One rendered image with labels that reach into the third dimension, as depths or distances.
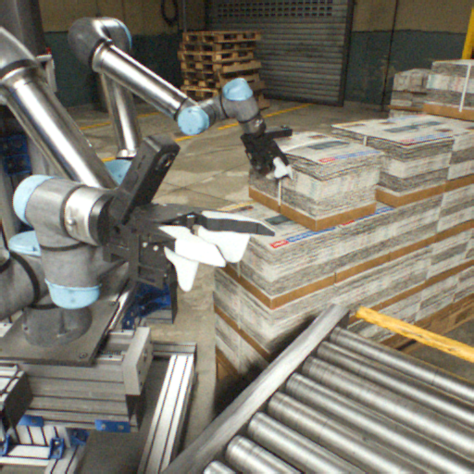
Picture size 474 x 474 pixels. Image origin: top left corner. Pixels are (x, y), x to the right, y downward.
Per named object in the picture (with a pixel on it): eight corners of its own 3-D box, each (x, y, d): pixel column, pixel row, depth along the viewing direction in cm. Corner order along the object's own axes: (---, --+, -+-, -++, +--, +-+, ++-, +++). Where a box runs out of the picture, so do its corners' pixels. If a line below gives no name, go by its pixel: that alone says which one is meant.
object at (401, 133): (330, 127, 179) (330, 124, 178) (378, 119, 193) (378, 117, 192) (404, 146, 151) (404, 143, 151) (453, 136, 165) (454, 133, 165)
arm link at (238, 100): (220, 82, 129) (247, 72, 126) (236, 113, 136) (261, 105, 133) (217, 95, 124) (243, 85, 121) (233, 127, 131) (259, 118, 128)
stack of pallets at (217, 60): (220, 101, 890) (219, 31, 832) (260, 106, 844) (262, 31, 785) (178, 111, 792) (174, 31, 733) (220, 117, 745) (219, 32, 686)
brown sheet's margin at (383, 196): (325, 180, 188) (326, 169, 186) (371, 168, 202) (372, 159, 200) (396, 207, 160) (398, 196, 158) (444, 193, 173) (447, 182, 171)
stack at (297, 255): (214, 379, 198) (208, 207, 161) (386, 299, 255) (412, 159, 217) (265, 439, 169) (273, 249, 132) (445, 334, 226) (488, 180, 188)
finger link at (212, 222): (270, 261, 56) (198, 255, 56) (275, 217, 54) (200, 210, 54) (270, 270, 53) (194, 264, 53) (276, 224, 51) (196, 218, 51)
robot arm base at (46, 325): (10, 344, 94) (-1, 307, 90) (43, 305, 108) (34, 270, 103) (77, 348, 93) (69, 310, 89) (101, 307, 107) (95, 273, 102)
